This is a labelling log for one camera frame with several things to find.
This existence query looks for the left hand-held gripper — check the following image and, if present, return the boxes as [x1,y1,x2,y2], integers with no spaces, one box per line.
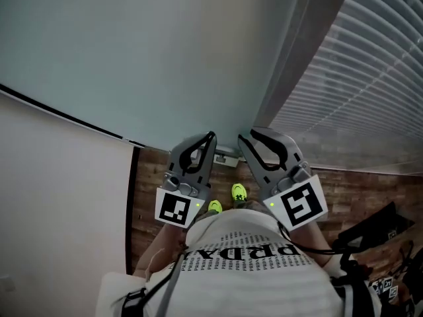
[154,131,219,229]

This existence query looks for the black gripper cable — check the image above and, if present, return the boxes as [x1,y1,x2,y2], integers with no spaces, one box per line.
[278,222,341,256]

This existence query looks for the camouflage trousers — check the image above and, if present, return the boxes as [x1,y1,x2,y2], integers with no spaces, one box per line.
[198,199,267,218]

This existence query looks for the black shoulder strap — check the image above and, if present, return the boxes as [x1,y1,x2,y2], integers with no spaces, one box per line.
[120,252,186,317]

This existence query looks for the glass partition with blinds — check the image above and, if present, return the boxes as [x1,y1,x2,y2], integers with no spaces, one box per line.
[264,0,423,177]

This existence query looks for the black harness pack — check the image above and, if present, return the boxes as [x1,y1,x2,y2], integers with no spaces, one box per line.
[331,201,423,317]

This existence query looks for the frosted glass door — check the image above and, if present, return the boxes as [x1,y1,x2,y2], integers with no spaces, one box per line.
[0,0,318,168]

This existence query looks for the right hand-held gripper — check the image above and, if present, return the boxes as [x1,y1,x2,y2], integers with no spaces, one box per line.
[237,125,328,232]

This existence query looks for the person's right forearm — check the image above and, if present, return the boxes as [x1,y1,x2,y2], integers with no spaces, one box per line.
[287,221,334,267]

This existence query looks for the grey webbing strap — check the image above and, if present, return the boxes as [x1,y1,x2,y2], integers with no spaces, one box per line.
[154,255,186,317]

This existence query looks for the white printed t-shirt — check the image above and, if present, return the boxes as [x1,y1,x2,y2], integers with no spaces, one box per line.
[95,209,381,317]

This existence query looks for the person's right neon shoe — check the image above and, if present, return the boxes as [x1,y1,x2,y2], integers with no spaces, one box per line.
[231,182,249,203]

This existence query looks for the person's left forearm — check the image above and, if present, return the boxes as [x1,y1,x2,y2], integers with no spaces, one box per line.
[133,223,188,279]

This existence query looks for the metal door handle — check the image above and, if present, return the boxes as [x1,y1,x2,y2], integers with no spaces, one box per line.
[190,143,245,169]

